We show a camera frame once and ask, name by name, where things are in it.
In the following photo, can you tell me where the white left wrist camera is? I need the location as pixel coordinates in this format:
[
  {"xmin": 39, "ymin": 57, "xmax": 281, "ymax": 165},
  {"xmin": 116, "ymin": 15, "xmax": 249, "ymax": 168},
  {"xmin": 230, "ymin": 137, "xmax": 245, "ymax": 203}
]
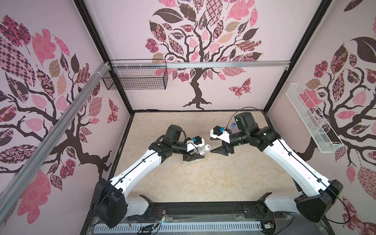
[{"xmin": 186, "ymin": 136, "xmax": 205, "ymax": 152}]

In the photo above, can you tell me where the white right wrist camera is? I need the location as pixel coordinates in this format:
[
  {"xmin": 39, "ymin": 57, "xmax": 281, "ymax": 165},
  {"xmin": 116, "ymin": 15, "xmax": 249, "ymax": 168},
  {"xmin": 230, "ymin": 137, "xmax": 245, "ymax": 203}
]
[{"xmin": 210, "ymin": 126, "xmax": 231, "ymax": 144}]

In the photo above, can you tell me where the aluminium rail back wall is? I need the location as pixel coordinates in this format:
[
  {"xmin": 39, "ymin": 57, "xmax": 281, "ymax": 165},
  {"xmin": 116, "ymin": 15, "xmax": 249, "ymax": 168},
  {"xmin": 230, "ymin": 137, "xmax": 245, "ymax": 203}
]
[{"xmin": 111, "ymin": 59, "xmax": 290, "ymax": 69}]

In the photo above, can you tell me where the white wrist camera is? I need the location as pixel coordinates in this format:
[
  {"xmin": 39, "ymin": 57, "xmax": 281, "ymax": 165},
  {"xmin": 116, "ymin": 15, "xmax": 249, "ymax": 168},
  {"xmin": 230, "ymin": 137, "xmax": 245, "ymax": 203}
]
[
  {"xmin": 186, "ymin": 136, "xmax": 205, "ymax": 152},
  {"xmin": 210, "ymin": 126, "xmax": 231, "ymax": 144}
]

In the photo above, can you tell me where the white wire shelf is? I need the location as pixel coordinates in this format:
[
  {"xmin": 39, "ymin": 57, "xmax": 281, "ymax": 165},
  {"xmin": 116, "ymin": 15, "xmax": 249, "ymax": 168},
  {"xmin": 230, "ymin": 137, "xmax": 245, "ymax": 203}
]
[{"xmin": 286, "ymin": 83, "xmax": 345, "ymax": 153}]

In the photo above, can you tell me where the aluminium rail left wall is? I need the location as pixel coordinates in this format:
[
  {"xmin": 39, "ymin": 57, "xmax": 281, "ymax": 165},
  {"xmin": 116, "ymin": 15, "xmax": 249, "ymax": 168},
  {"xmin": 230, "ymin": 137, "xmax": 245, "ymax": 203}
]
[{"xmin": 1, "ymin": 62, "xmax": 110, "ymax": 224}]

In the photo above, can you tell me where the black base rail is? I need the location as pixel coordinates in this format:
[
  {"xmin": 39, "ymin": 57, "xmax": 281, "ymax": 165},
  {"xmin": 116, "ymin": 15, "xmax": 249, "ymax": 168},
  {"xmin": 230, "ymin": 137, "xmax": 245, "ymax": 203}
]
[{"xmin": 123, "ymin": 200, "xmax": 335, "ymax": 235}]

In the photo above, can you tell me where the aluminium rail wall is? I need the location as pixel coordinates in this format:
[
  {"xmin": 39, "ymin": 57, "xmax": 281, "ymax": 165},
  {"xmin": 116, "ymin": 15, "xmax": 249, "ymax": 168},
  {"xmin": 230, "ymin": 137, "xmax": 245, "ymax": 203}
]
[
  {"xmin": 111, "ymin": 59, "xmax": 290, "ymax": 69},
  {"xmin": 1, "ymin": 62, "xmax": 110, "ymax": 224}
]

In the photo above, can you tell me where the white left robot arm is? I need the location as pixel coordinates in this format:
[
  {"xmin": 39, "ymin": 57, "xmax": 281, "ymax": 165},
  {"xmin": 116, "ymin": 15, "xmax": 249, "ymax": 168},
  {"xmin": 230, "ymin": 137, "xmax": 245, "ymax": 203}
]
[{"xmin": 90, "ymin": 125, "xmax": 206, "ymax": 228}]

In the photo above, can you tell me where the white slotted cable duct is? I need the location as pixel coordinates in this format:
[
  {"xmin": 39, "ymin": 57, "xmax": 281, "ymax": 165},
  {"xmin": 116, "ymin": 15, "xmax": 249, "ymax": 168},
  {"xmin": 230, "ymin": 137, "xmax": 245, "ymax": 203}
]
[{"xmin": 93, "ymin": 221, "xmax": 262, "ymax": 235}]

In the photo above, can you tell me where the black wire basket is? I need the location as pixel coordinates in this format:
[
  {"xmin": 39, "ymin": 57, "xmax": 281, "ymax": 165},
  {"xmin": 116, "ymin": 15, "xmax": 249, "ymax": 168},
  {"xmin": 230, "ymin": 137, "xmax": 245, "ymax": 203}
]
[{"xmin": 102, "ymin": 59, "xmax": 168, "ymax": 91}]

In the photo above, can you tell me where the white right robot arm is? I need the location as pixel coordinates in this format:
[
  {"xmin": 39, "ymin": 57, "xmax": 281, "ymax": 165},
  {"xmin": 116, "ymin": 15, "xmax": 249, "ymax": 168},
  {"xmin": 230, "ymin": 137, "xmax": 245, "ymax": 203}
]
[{"xmin": 210, "ymin": 112, "xmax": 343, "ymax": 222}]

